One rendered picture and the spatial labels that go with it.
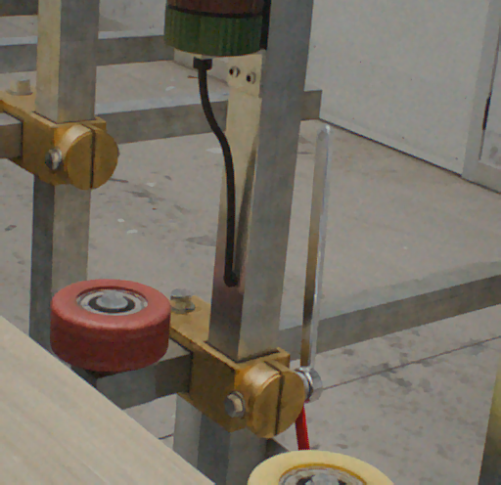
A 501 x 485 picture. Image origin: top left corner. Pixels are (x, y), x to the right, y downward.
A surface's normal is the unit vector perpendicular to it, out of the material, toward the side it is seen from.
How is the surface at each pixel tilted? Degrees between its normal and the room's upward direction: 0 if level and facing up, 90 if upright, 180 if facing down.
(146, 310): 0
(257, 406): 90
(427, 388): 0
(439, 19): 90
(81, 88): 90
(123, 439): 0
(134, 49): 90
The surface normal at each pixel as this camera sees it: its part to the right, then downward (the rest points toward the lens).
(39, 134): -0.78, 0.15
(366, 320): 0.62, 0.33
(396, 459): 0.09, -0.93
